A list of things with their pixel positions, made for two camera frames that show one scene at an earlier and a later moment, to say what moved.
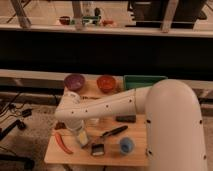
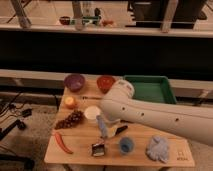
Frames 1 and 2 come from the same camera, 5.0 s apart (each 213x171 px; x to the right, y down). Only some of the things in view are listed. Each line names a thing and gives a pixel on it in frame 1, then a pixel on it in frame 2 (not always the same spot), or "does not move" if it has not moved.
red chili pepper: (61, 143) does not move
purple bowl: (74, 82) does not move
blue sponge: (83, 138) to (102, 124)
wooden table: (114, 139) does not move
